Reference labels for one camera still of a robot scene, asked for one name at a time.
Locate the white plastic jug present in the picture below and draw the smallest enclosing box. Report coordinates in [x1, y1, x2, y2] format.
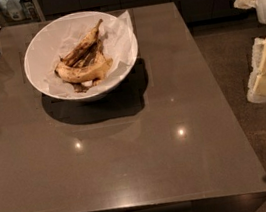
[6, 0, 25, 21]

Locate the dark browned banana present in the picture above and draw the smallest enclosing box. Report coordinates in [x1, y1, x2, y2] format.
[60, 19, 103, 66]

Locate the white paper liner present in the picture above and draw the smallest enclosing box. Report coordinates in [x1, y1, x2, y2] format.
[33, 8, 145, 103]

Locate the spotted ripe banana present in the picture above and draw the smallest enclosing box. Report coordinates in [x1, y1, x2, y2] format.
[55, 52, 113, 84]

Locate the white ceramic bowl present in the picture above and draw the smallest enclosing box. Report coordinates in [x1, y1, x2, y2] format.
[16, 3, 147, 111]

